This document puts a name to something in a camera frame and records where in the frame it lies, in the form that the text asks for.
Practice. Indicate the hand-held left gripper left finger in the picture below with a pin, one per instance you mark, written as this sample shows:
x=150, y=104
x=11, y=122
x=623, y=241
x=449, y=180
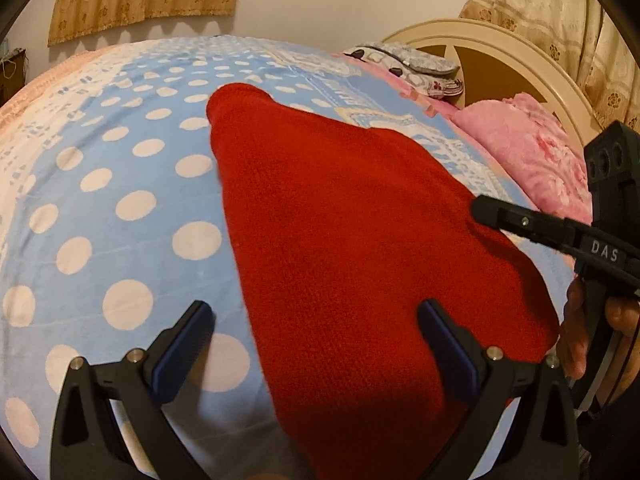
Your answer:
x=181, y=345

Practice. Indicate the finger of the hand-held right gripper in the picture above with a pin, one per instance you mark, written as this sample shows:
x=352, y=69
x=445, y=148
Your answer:
x=525, y=225

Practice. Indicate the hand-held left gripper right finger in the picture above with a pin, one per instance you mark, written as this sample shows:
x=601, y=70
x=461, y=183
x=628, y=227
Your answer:
x=445, y=345

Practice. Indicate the red knit sweater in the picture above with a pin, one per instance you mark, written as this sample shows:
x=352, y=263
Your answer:
x=340, y=240

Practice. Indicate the brown wooden desk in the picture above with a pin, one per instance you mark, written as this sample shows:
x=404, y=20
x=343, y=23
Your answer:
x=12, y=72

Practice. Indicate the person's right hand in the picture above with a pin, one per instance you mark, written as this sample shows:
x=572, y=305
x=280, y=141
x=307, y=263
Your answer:
x=572, y=330

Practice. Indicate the pink and blue polka-dot blanket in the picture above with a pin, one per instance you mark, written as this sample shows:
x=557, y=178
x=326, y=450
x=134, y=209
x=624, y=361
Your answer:
x=125, y=170

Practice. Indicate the grey patterned pillow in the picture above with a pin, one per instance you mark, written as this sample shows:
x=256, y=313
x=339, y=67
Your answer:
x=405, y=62

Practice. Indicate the cream wooden headboard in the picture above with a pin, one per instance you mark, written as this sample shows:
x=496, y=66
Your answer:
x=525, y=55

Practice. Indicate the pink floral pillow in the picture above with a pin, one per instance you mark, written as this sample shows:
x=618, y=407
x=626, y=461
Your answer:
x=530, y=150

